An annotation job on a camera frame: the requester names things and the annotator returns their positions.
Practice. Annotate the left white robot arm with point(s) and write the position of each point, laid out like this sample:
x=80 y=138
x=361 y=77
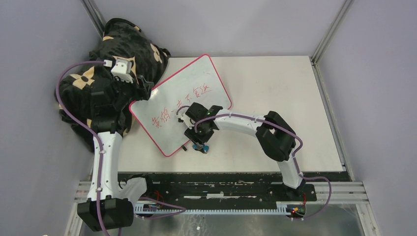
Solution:
x=107 y=206

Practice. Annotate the red framed whiteboard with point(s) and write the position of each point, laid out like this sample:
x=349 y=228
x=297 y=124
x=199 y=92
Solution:
x=198 y=82

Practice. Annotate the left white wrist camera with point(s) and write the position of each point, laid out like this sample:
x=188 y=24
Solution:
x=121 y=71

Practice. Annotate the aluminium frame rail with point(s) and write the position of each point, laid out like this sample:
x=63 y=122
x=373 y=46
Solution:
x=316 y=193

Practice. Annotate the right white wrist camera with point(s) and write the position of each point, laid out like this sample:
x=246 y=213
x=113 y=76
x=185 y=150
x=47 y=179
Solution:
x=186 y=120

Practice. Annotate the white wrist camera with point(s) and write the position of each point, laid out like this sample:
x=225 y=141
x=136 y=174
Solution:
x=121 y=71
x=186 y=120

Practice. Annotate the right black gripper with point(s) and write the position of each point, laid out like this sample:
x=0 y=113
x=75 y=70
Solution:
x=192 y=134

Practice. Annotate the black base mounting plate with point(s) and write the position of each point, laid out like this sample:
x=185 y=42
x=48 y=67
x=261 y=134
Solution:
x=214 y=191

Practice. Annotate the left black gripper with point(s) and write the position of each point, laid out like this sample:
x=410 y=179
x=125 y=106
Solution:
x=143 y=93

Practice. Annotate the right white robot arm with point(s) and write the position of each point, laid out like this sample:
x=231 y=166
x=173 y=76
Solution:
x=277 y=139

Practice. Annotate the blue whiteboard eraser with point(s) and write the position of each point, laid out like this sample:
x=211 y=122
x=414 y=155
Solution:
x=201 y=148

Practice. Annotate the black floral plush blanket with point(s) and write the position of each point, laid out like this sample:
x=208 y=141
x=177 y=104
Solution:
x=122 y=39

